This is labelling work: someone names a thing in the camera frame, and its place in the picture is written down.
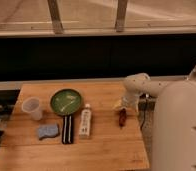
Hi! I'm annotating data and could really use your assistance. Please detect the right window frame post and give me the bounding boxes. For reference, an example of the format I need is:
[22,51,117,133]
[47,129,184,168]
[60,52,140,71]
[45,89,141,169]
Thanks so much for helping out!
[115,0,128,32]

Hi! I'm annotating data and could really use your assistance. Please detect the red brown small object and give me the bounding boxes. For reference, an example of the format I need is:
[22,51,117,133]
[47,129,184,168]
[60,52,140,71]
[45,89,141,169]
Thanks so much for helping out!
[119,109,127,127]

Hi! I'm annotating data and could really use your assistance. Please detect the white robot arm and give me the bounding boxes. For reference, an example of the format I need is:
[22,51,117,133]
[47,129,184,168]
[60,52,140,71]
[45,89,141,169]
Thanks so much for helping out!
[116,73,196,171]

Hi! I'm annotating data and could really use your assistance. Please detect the green bowl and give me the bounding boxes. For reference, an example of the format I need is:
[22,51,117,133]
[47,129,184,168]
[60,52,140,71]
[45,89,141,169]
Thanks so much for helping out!
[50,89,83,116]

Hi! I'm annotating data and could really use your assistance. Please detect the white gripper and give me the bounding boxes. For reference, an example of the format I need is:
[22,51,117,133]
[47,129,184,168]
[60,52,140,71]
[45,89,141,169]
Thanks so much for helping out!
[113,95,139,112]

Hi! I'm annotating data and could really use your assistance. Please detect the clear plastic cup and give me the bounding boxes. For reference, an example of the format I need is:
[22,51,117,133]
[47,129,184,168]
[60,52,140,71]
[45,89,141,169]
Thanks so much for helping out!
[21,97,43,121]

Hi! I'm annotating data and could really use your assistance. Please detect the blue sponge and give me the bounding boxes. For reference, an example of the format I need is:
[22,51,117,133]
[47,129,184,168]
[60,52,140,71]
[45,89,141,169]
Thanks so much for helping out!
[37,124,59,140]

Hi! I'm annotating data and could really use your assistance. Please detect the left window frame post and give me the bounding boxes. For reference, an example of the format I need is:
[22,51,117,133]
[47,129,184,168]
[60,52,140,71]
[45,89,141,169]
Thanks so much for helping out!
[47,0,63,34]

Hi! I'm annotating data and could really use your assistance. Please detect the window frame post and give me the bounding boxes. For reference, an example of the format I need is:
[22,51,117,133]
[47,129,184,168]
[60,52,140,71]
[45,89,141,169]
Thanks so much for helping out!
[115,0,128,32]
[47,0,63,34]

